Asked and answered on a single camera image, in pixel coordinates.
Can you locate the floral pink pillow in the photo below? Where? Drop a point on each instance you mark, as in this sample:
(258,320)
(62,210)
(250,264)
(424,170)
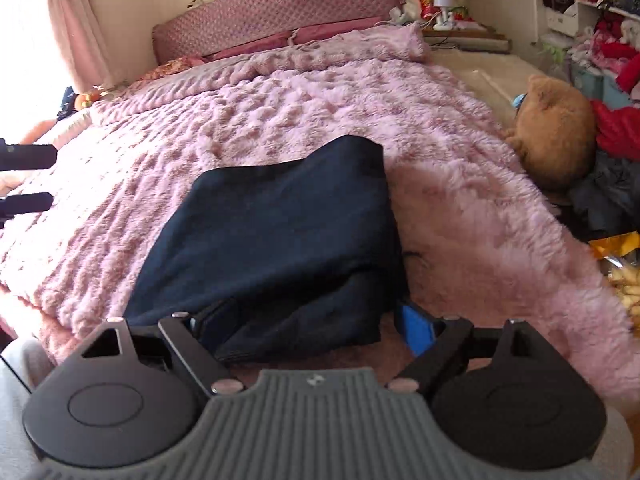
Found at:
(176,66)

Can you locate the small white table lamp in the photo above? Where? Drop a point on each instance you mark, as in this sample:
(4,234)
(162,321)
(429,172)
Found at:
(443,20)

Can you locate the yellow snack bag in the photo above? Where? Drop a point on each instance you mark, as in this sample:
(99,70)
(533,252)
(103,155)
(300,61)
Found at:
(618,257)

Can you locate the brown plush teddy bear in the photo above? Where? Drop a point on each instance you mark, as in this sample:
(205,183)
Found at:
(554,133)

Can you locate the red snack packet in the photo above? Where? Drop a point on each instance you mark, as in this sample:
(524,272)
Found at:
(428,9)

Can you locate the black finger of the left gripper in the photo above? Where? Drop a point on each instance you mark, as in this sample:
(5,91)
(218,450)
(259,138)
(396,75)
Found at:
(19,157)
(12,206)

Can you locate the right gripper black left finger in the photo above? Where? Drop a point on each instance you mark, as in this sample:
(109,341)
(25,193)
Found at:
(150,343)

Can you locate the pink quilted headboard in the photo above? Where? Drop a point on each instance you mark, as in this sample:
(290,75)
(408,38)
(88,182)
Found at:
(224,24)

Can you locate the orange plush toy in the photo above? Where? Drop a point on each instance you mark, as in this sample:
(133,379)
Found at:
(87,99)

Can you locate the dark pink long pillow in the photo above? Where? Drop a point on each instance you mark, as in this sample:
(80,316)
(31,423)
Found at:
(295,37)

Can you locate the pink fluffy blanket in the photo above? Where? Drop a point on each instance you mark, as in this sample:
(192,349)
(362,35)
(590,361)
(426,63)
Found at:
(481,238)

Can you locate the red clothing pile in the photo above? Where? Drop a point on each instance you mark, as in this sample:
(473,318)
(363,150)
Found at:
(618,127)

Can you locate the pink window curtain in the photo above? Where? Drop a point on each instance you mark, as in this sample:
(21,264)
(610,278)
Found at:
(82,45)

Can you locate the dark navy pants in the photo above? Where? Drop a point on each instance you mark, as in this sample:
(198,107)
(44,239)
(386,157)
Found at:
(280,262)

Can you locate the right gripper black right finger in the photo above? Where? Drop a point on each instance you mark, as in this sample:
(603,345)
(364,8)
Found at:
(417,328)

